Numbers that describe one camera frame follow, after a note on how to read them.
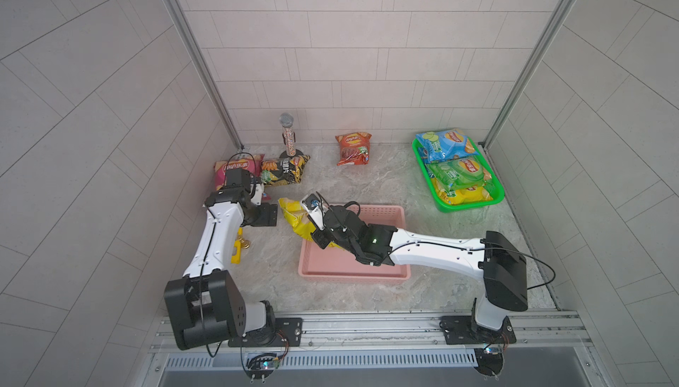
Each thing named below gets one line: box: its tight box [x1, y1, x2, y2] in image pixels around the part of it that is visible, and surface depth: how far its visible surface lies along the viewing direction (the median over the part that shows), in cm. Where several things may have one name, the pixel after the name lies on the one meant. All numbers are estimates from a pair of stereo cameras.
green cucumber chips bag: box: [425, 156, 487, 194], surface depth 93 cm
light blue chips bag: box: [415, 129, 481, 162], surface depth 101 cm
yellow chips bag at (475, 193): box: [432, 179, 494, 205], surface depth 95 cm
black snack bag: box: [267, 154, 312, 186], surface depth 101 cm
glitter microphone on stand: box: [278, 112, 305, 160], surface depth 93 cm
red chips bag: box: [335, 131, 373, 167], surface depth 107 cm
